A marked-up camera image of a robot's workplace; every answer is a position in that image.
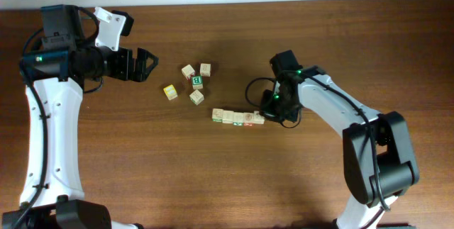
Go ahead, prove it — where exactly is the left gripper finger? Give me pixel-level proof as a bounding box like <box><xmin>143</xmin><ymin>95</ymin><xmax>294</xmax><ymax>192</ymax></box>
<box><xmin>132</xmin><ymin>59</ymin><xmax>159</xmax><ymax>82</ymax></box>
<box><xmin>136</xmin><ymin>48</ymin><xmax>159</xmax><ymax>62</ymax></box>

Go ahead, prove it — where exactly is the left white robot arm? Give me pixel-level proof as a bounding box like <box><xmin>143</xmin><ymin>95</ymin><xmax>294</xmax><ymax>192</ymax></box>
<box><xmin>1</xmin><ymin>5</ymin><xmax>159</xmax><ymax>228</ymax></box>

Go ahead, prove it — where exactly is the wooden dog block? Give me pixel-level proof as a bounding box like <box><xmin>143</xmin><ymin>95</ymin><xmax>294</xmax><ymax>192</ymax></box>
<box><xmin>222</xmin><ymin>110</ymin><xmax>234</xmax><ymax>124</ymax></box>

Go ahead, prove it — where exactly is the wooden block green edge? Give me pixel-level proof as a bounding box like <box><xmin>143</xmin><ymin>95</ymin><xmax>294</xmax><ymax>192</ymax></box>
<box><xmin>212</xmin><ymin>108</ymin><xmax>224</xmax><ymax>123</ymax></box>

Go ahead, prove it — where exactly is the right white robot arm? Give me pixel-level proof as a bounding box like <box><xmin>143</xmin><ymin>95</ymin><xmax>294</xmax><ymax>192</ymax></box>
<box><xmin>259</xmin><ymin>50</ymin><xmax>420</xmax><ymax>228</ymax></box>

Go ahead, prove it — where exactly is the wooden K 9 block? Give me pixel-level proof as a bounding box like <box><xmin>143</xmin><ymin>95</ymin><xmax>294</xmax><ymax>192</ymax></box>
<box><xmin>253</xmin><ymin>111</ymin><xmax>265</xmax><ymax>125</ymax></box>

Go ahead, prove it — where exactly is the wooden E block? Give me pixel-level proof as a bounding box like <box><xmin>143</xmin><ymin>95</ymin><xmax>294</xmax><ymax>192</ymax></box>
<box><xmin>182</xmin><ymin>65</ymin><xmax>196</xmax><ymax>80</ymax></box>

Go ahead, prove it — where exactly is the wooden 8 block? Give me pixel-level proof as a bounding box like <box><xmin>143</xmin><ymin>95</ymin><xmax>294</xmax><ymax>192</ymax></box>
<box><xmin>199</xmin><ymin>63</ymin><xmax>211</xmax><ymax>77</ymax></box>

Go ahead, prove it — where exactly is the wooden D block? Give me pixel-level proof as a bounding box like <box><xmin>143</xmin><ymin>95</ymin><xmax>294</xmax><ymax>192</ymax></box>
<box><xmin>233</xmin><ymin>112</ymin><xmax>244</xmax><ymax>126</ymax></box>

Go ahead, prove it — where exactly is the yellow letter block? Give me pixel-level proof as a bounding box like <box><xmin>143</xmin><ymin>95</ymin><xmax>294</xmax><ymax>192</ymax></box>
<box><xmin>163</xmin><ymin>84</ymin><xmax>178</xmax><ymax>100</ymax></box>

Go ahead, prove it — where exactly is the wooden red I block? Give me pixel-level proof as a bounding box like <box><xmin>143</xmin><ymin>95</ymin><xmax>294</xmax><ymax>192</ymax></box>
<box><xmin>243</xmin><ymin>112</ymin><xmax>254</xmax><ymax>126</ymax></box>

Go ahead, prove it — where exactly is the green B block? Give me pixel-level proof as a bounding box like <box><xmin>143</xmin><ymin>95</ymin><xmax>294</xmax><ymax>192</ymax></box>
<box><xmin>191</xmin><ymin>76</ymin><xmax>203</xmax><ymax>90</ymax></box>

